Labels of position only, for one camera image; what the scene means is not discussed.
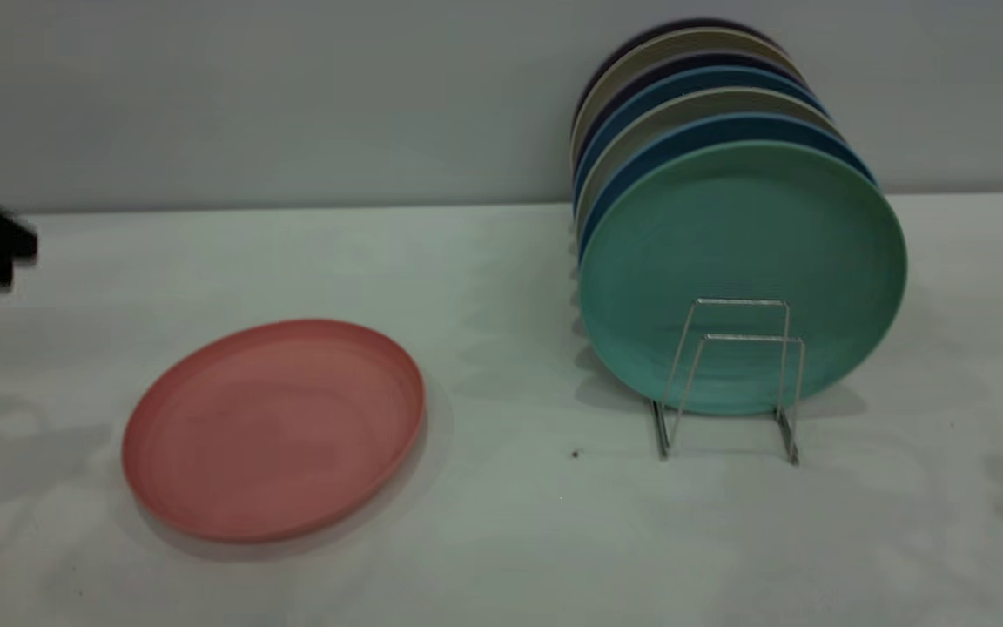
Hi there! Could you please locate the beige round plate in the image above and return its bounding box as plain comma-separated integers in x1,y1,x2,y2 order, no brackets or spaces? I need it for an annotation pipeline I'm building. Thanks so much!
575,89,842,236
569,30,804,166

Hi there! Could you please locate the dark purple round plate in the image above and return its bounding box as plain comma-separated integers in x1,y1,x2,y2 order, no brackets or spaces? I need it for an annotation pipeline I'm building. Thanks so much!
573,19,783,131

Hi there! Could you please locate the green round plate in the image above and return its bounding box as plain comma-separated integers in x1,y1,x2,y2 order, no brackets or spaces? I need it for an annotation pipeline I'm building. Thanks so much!
577,142,908,417

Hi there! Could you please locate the pink round plate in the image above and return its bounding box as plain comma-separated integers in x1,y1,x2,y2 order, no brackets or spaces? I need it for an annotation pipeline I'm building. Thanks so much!
121,319,427,544

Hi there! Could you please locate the silver wire plate rack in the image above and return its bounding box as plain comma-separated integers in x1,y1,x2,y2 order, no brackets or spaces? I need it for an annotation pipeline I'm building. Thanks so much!
651,300,807,466

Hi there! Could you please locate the blue round plate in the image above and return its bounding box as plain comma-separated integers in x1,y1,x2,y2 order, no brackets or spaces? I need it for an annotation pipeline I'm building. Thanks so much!
579,114,878,262
573,68,830,210

